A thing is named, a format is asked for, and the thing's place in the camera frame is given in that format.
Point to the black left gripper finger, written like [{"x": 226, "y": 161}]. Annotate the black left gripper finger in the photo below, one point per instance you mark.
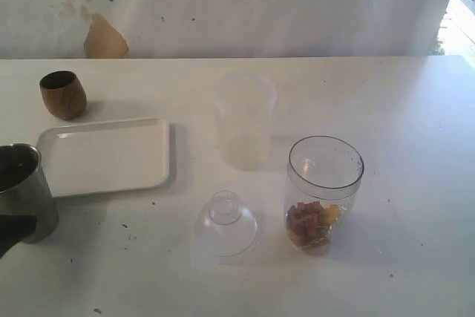
[{"x": 13, "y": 229}]

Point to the steel metal cup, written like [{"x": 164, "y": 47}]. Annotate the steel metal cup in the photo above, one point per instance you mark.
[{"x": 25, "y": 190}]

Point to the brown wooden cup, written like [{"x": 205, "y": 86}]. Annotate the brown wooden cup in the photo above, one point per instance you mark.
[{"x": 63, "y": 94}]

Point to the wooden block pieces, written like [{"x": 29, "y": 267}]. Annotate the wooden block pieces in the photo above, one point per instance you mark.
[{"x": 306, "y": 226}]

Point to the gold coin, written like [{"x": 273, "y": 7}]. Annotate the gold coin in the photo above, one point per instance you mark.
[{"x": 330, "y": 214}]

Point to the clear dome jar lid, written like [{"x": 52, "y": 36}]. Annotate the clear dome jar lid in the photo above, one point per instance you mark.
[{"x": 225, "y": 229}]

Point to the clear plastic jar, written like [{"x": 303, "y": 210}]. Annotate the clear plastic jar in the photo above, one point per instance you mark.
[{"x": 325, "y": 169}]

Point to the white rectangular tray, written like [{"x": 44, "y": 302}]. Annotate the white rectangular tray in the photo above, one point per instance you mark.
[{"x": 102, "y": 157}]

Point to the frosted plastic beaker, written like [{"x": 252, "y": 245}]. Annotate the frosted plastic beaker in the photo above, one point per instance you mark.
[{"x": 244, "y": 109}]

